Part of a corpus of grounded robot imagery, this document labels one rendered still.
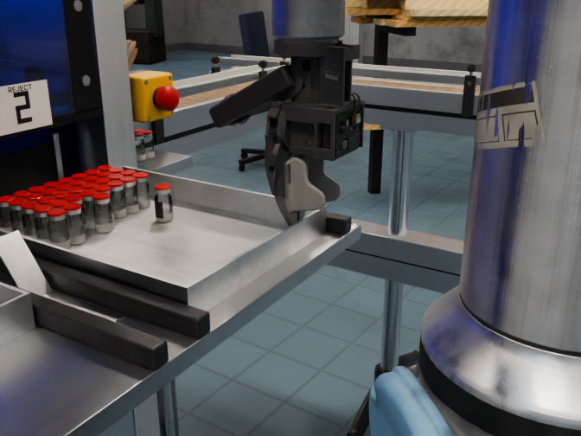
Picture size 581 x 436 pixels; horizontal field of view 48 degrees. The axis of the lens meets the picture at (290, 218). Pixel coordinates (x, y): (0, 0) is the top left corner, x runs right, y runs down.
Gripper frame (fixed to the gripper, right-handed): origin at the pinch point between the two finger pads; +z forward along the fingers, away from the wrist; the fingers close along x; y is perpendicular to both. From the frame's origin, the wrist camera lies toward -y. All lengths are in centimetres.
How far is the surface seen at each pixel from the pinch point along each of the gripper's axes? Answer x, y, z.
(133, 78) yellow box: 14.5, -37.3, -11.3
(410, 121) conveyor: 82, -17, 5
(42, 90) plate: -3.6, -35.9, -12.0
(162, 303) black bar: -21.3, -0.7, 1.6
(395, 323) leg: 87, -19, 62
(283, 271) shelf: -6.2, 2.8, 3.6
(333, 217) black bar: 6.5, 2.2, 1.6
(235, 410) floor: 65, -58, 92
